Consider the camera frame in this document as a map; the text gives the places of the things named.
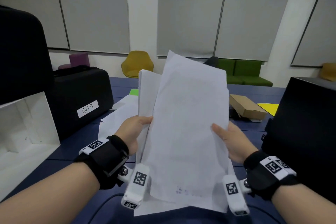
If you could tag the person's right forearm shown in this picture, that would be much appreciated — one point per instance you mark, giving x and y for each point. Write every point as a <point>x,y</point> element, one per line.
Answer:
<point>304,205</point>

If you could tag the low purple stool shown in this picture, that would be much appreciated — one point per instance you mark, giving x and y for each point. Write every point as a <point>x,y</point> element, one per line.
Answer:
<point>64,66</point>

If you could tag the grey roller blind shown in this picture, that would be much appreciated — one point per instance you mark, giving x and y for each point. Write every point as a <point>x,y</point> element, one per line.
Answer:
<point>31,6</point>
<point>189,11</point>
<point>252,11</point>
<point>319,32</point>
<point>94,8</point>

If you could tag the large black carrying case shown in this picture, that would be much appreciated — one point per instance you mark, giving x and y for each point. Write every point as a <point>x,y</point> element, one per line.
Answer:
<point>23,55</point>

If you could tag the person's right hand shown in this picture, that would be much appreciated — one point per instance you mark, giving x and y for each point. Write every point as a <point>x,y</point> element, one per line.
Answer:
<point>239,145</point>

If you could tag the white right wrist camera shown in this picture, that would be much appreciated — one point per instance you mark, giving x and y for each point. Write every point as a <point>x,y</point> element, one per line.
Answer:
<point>237,204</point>

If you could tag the pile of white papers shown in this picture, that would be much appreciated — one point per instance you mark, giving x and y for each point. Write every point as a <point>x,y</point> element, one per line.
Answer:
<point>118,116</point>

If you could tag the green sofa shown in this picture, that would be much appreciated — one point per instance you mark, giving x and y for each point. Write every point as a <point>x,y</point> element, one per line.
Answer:
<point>249,74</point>

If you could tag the tall purple stool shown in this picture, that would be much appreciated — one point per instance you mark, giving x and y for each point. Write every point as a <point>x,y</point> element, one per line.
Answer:
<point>80,59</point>

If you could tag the brown cardboard box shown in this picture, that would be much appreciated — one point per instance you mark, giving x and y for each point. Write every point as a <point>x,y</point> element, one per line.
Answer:
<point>249,107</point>

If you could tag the black armchair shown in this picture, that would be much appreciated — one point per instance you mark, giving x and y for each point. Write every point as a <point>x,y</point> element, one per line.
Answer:
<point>212,61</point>

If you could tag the black case with white label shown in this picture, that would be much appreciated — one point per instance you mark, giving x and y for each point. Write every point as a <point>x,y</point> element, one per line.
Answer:
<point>81,84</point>

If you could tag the black fabric bag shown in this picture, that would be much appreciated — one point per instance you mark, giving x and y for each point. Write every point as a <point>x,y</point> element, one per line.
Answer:
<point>307,126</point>

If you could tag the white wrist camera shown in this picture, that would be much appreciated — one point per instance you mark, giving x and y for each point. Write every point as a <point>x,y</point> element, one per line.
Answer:
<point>135,192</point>
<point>237,204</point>

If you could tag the yellow folder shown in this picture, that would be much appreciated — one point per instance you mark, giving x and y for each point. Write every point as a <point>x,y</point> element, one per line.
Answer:
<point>270,108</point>

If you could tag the person's left hand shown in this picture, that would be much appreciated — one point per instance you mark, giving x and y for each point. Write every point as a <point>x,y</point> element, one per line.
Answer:
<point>128,132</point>

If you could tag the yellow armchair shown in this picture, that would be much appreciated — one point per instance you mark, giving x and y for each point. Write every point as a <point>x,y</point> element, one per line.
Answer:
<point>329,71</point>
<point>136,62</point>

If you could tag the open white box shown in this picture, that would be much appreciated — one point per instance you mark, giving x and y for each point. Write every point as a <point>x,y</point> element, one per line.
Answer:
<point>23,132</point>

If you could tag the green folder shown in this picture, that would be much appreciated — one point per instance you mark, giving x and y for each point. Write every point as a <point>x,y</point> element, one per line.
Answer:
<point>134,92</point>

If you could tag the neat white paper sheaf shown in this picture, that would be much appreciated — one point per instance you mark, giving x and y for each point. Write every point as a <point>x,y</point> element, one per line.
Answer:
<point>189,113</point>

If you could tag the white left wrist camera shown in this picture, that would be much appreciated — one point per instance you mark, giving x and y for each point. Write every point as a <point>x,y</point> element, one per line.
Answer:
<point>135,192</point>

